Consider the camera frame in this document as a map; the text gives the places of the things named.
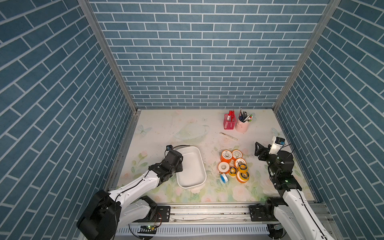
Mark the large yellow orange tape roll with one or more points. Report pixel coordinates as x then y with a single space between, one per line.
243 177

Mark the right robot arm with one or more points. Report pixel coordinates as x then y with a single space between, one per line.
291 208

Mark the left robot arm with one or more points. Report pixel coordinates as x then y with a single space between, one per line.
108 211

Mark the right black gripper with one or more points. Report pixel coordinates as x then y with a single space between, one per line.
262 149

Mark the yellow black tape roll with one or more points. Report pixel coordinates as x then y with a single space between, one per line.
233 171
242 168

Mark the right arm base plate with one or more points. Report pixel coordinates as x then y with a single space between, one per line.
259 213

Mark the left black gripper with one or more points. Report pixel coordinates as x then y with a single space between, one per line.
180 168

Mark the pink mesh pen holder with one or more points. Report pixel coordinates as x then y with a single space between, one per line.
229 125

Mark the white plastic storage box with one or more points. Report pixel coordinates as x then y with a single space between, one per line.
193 174

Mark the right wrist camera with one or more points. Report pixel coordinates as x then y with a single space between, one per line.
277 143

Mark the pink bucket pen holder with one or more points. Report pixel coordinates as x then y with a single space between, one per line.
241 126

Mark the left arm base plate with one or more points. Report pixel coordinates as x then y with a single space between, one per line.
161 214

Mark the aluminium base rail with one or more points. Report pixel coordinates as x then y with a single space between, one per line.
210 213

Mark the red marker in mesh holder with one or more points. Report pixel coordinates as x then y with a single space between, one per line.
231 116

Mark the small blue tape roll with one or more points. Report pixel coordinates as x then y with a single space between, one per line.
224 178

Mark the orange sealing tape roll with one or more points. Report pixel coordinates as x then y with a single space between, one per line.
226 156
223 167
240 161
237 154

